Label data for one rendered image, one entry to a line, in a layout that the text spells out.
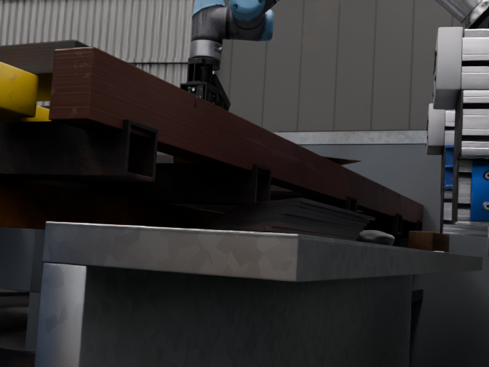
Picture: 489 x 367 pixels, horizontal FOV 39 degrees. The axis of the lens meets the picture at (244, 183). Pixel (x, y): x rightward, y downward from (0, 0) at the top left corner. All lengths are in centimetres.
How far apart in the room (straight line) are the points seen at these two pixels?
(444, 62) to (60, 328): 67
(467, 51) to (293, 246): 63
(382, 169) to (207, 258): 170
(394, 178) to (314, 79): 218
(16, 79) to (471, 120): 61
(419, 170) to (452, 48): 113
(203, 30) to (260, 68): 268
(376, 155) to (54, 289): 170
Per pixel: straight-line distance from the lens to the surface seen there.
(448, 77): 101
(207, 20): 166
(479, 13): 171
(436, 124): 149
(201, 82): 160
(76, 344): 52
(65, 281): 52
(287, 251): 44
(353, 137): 218
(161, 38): 450
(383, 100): 417
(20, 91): 64
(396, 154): 214
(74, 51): 60
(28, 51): 67
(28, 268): 70
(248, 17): 152
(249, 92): 429
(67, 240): 52
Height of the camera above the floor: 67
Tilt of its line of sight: 5 degrees up
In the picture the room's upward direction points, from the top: 3 degrees clockwise
